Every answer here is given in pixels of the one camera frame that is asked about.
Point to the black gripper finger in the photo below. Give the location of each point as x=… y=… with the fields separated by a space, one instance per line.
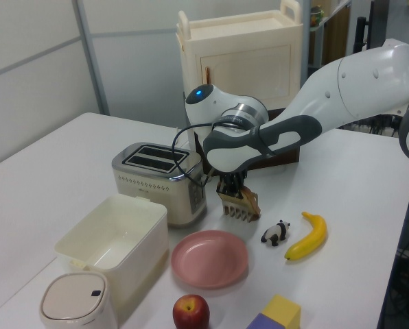
x=222 y=188
x=239 y=192

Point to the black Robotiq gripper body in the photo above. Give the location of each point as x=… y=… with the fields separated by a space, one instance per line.
x=233 y=179

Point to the brown bread slice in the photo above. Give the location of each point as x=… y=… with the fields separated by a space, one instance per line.
x=252 y=204

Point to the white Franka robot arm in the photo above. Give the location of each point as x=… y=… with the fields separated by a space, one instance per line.
x=362 y=79

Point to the silver two-slot toaster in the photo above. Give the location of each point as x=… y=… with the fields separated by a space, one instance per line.
x=149 y=192

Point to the metal toast rack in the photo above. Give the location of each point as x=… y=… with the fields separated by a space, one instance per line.
x=233 y=209

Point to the panda figurine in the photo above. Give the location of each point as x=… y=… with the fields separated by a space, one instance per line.
x=274 y=234

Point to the pink plate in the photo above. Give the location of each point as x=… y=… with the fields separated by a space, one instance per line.
x=209 y=258

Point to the yellow banana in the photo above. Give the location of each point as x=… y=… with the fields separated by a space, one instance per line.
x=312 y=236

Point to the cream plastic storage box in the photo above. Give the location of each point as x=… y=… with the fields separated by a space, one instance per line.
x=136 y=240

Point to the cream wooden cabinet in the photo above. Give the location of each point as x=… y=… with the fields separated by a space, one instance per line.
x=245 y=61

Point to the yellow foam block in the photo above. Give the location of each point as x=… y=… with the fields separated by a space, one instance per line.
x=283 y=310

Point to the red apple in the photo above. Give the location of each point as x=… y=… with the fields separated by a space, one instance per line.
x=190 y=313

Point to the purple foam block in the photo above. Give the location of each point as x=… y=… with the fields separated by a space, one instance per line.
x=264 y=322

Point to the wooden background shelf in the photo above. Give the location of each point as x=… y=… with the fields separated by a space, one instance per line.
x=335 y=31

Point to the small white lidded bin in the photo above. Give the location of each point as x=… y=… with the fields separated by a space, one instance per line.
x=74 y=301

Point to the black stand post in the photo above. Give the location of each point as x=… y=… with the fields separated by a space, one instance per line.
x=360 y=31

